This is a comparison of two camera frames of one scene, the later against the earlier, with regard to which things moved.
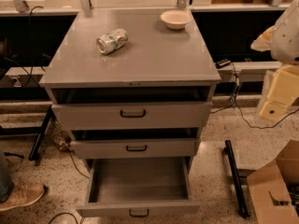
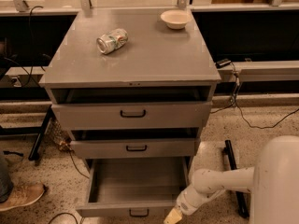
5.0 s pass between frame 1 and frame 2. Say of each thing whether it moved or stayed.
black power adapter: stayed
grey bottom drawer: stayed
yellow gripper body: moved
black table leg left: stayed
